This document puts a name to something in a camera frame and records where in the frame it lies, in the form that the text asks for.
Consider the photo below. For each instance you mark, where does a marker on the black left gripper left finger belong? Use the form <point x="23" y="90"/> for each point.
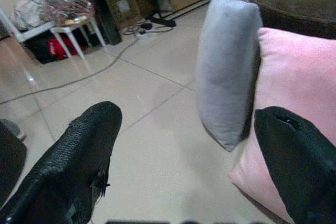
<point x="71" y="161"/>

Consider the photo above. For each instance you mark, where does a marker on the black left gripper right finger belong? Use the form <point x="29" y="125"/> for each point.
<point x="296" y="161"/>

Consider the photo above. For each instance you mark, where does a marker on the pink pillow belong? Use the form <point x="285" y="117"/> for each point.
<point x="288" y="82"/>

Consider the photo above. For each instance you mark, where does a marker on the grey pillow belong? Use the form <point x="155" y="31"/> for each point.
<point x="225" y="77"/>

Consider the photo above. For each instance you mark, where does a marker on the brown sofa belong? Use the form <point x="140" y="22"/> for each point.
<point x="296" y="1"/>

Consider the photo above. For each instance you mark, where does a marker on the red bag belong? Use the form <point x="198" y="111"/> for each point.
<point x="60" y="48"/>

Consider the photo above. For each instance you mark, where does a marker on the white small table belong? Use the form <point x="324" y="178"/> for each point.
<point x="52" y="28"/>

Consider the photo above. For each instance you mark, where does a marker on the white power strip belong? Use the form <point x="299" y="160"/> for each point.
<point x="143" y="33"/>

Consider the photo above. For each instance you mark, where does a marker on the white crumpled bag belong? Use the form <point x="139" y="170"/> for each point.
<point x="26" y="14"/>

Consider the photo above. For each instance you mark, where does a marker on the clear plastic bag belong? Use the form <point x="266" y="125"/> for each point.
<point x="63" y="5"/>

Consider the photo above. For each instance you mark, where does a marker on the black cabinet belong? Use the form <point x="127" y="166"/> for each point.
<point x="102" y="6"/>

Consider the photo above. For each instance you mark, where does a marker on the cardboard box with label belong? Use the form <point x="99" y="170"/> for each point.
<point x="120" y="1"/>

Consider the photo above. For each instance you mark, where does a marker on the black stand base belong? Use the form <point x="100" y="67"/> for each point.
<point x="160" y="18"/>

